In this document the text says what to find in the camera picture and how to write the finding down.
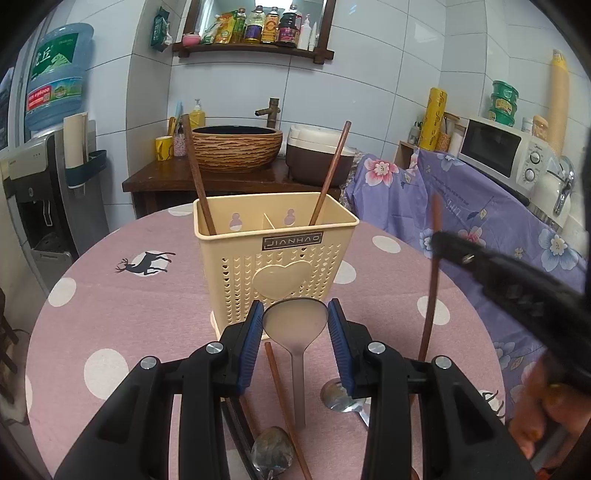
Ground metal spoon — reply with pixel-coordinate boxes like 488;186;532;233
252;426;296;479
321;379;370;428

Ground black gold-tipped chopstick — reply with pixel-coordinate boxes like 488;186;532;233
221;397;262;480

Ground reddish wooden chopstick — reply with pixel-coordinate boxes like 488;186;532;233
418;193;442;362

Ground dark brown chopstick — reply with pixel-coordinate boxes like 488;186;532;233
264;341;312;480

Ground pink plastic spoon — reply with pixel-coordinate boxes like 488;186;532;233
263;297;329;430

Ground brown wooden chopstick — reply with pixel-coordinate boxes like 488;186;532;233
181;114;216;235

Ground person right hand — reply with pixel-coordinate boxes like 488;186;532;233
509;356;590;469

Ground pink polka dot tablecloth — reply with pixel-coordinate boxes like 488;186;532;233
26;206;506;479

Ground white microwave oven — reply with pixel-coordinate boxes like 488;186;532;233
458;117;553;206

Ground green stacked containers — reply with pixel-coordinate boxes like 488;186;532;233
488;80;519;127

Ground yellow wrap roll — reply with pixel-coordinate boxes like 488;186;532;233
418;87;448;151

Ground beige plastic utensil holder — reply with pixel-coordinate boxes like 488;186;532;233
192;192;360;334

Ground water dispenser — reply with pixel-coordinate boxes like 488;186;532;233
3;126;109;292

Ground dark wooden counter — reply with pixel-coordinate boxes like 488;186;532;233
122;157;322;218

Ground rice cooker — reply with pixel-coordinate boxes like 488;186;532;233
286;124;341;187

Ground yellow mug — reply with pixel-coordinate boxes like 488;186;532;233
154;136;174;162

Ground woven basin sink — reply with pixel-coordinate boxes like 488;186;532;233
192;125;283;173

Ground yellow soap bottle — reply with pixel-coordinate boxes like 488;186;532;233
188;99;206;130

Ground bronze faucet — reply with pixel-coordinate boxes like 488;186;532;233
254;97;280;129

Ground blue water jug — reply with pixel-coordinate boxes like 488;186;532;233
25;23;94;132

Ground wooden wall shelf mirror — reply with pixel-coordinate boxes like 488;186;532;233
172;0;337;65

